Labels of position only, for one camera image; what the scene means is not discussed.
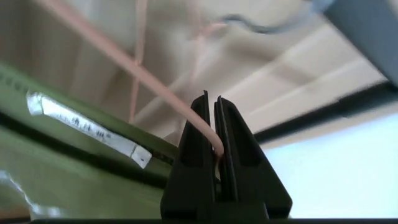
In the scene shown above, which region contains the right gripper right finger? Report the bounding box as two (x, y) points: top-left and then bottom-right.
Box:
(213, 95), (293, 218)

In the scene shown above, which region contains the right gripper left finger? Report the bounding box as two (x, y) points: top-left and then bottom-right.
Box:
(160, 90), (219, 218)

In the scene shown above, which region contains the green sleeveless shirt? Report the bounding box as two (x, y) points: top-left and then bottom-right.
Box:
(0, 62), (180, 220)

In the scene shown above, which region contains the beige curtain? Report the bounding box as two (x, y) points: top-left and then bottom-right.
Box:
(0, 0), (389, 147)

